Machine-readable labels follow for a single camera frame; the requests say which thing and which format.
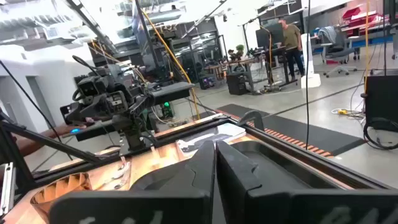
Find white pedestal stand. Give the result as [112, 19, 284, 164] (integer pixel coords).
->
[300, 32, 322, 90]

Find black computer tower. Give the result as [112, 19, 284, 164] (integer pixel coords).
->
[226, 72, 249, 96]

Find person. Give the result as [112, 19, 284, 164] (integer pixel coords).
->
[277, 17, 306, 82]

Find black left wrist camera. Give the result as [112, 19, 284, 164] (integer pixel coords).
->
[75, 75, 106, 98]

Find black floor mat orange edge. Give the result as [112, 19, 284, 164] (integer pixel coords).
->
[216, 103, 367, 158]

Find silver aluminium extrusion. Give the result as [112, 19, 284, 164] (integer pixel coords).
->
[0, 161, 17, 216]

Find black equipment box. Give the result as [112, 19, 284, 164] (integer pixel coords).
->
[360, 74, 398, 125]

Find long yellow cable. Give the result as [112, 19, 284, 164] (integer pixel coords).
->
[139, 7, 201, 121]

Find yellow hanging strap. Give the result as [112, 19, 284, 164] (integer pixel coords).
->
[363, 0, 371, 94]

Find black background desk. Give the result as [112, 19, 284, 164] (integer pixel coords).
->
[148, 82, 196, 106]

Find thin black hanging cable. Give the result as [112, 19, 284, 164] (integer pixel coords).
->
[305, 0, 312, 151]

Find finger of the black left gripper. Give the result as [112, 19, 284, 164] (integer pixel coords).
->
[60, 102, 82, 126]

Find black serving tray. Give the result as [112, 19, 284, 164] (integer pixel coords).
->
[175, 122, 247, 157]

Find black table edge rail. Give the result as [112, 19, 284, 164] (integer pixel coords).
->
[30, 116, 398, 190]

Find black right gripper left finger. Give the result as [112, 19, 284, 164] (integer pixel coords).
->
[49, 141, 216, 224]

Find grey office chair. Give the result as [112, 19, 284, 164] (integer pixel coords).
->
[318, 26, 359, 78]

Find black rail bracket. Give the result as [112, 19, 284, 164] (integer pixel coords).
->
[238, 110, 266, 131]

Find black diagonal frame strut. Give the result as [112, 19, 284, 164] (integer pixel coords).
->
[0, 119, 102, 164]

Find person's hand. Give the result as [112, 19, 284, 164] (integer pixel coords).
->
[14, 123, 88, 156]

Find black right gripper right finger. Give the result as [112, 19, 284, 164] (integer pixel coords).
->
[216, 140, 398, 224]

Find coiled black cable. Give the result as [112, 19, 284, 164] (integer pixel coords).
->
[362, 117, 398, 151]

